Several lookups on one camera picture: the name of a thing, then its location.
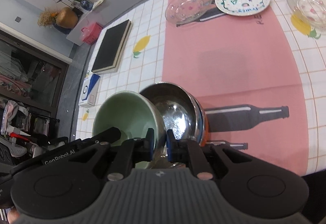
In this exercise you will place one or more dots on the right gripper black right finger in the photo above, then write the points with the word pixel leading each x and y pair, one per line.
pixel 251 185

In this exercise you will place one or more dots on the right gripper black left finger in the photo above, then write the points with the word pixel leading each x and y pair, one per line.
pixel 70 185

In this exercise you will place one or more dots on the green ceramic bowl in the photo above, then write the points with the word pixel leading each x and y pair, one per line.
pixel 133 115

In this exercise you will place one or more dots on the stainless steel bowl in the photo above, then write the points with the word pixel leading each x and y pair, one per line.
pixel 180 110

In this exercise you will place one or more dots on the pink placemat with bottles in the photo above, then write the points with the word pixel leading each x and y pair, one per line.
pixel 252 64

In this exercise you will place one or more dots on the dark glass cabinet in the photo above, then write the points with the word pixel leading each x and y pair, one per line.
pixel 31 84

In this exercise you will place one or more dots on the white blue box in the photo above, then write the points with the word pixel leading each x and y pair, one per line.
pixel 89 90

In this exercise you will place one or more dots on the black notebook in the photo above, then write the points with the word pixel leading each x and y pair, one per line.
pixel 112 46

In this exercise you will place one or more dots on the pink plastic basket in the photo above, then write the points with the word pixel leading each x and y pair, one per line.
pixel 91 33

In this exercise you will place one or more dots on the golden round vase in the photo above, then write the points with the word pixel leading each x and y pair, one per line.
pixel 67 18

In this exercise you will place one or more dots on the small clear glass plate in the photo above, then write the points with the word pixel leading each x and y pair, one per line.
pixel 309 11

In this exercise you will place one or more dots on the large clear glass plate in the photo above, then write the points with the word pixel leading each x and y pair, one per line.
pixel 179 12

